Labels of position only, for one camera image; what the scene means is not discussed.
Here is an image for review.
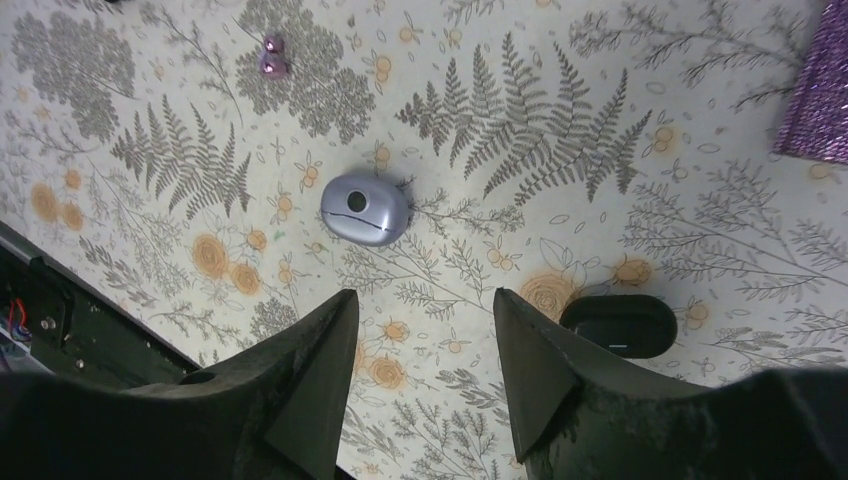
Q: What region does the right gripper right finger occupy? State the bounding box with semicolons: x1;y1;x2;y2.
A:
493;288;847;479

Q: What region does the floral patterned mat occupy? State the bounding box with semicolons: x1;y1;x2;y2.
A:
1;1;847;479

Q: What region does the lavender earbud charging case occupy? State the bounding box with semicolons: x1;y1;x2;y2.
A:
320;174;411;247

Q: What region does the purple glitter microphone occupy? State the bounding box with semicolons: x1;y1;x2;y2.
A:
774;0;847;165

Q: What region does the purple earbud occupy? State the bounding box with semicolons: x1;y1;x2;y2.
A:
258;35;290;78

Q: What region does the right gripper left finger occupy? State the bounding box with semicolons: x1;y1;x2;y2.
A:
1;289;359;479

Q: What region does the black earbud case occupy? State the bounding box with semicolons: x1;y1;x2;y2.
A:
559;294;678;359

